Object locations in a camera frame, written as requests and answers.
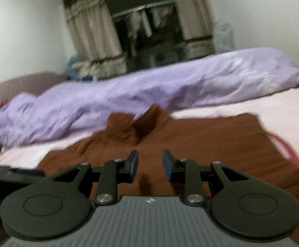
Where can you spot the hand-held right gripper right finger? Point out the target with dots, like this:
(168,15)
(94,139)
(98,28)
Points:
(168,166)

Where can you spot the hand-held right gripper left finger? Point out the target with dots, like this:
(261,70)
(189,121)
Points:
(133,166)

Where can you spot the brown garment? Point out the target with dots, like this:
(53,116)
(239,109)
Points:
(216,146)

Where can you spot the row of hanging clothes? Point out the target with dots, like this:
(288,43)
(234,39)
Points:
(144,23)

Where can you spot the dark red cloth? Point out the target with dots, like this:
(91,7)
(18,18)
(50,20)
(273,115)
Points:
(2,105)

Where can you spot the purple duvet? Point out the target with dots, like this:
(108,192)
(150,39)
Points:
(139,92)

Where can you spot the mauve quilted headboard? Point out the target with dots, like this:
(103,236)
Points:
(13,85)

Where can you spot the blue bag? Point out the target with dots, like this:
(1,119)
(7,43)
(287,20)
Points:
(88,78)

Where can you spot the dark window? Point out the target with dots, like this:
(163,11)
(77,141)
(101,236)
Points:
(144,54)

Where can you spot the pink printed bed sheet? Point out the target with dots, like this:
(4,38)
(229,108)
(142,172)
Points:
(280,103)

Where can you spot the white covered standing fan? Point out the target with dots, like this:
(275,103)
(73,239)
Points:
(224,37)

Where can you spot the beige curtain with brown trim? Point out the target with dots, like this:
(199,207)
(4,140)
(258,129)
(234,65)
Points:
(92,30)
(193,18)

